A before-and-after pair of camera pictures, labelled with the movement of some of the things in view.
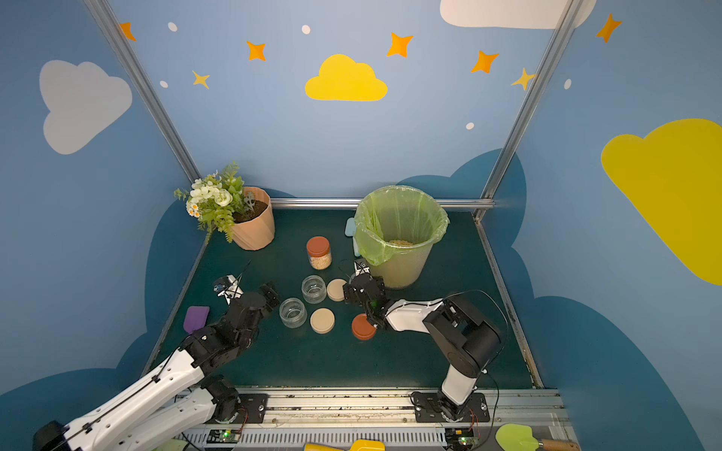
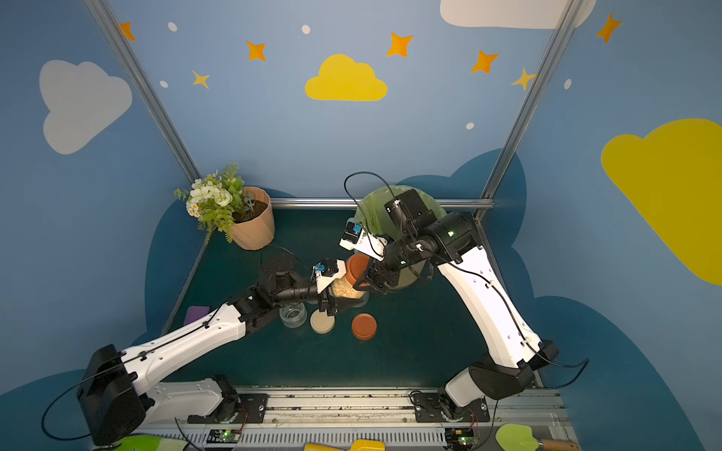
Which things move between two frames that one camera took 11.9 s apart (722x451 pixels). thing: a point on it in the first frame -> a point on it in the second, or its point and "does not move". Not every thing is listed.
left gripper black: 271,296 -> 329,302
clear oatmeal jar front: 292,312 does not move
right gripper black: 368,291 -> 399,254
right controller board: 461,439 does not move
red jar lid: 361,328 does not move
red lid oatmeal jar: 319,252 -> 341,287
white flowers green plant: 215,199 does not move
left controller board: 224,436 does not move
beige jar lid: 322,320 does not move
